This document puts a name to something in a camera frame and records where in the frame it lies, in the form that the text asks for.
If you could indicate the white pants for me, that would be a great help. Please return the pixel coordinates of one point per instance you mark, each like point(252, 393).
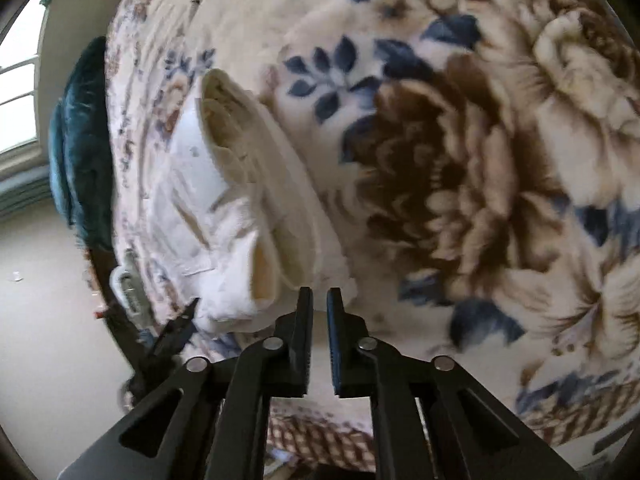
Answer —
point(234, 220)

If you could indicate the teal folded quilt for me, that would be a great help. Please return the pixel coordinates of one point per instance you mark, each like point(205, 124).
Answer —
point(80, 156)

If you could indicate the window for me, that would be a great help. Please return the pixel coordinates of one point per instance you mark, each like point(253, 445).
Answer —
point(19, 62)

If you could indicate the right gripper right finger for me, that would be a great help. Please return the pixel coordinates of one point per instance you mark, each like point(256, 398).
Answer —
point(431, 419)

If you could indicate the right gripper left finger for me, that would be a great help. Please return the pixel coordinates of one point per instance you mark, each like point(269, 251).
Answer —
point(208, 420)

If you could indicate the floral bed blanket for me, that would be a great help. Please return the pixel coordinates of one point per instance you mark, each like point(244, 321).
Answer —
point(478, 160)

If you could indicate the light green folded garment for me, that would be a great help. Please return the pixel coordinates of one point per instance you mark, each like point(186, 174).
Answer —
point(127, 285)

